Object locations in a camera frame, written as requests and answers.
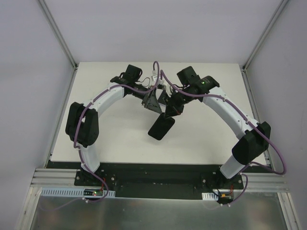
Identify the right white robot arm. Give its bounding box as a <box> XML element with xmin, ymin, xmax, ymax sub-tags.
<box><xmin>163</xmin><ymin>66</ymin><xmax>271</xmax><ymax>180</ymax></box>

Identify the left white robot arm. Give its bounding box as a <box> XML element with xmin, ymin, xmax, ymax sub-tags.
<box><xmin>65</xmin><ymin>61</ymin><xmax>163</xmax><ymax>173</ymax></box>

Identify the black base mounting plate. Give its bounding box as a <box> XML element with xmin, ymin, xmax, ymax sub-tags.
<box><xmin>74</xmin><ymin>163</ymin><xmax>244</xmax><ymax>200</ymax></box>

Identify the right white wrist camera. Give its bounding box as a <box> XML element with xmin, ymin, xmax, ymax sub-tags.
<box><xmin>158</xmin><ymin>78</ymin><xmax>173</xmax><ymax>97</ymax></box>

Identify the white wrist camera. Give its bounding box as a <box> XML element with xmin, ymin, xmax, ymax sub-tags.
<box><xmin>158</xmin><ymin>78</ymin><xmax>173</xmax><ymax>97</ymax></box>
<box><xmin>150</xmin><ymin>70</ymin><xmax>159</xmax><ymax>85</ymax></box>

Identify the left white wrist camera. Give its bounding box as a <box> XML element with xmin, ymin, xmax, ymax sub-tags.
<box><xmin>150</xmin><ymin>70</ymin><xmax>159</xmax><ymax>85</ymax></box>

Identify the right white cable duct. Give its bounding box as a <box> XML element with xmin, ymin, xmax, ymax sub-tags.
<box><xmin>201</xmin><ymin>193</ymin><xmax>219</xmax><ymax>201</ymax></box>

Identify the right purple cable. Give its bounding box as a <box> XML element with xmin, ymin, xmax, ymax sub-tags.
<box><xmin>160</xmin><ymin>69</ymin><xmax>288</xmax><ymax>208</ymax></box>

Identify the aluminium frame rail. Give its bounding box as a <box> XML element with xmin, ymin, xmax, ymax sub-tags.
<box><xmin>30</xmin><ymin>168</ymin><xmax>77</xmax><ymax>187</ymax></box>

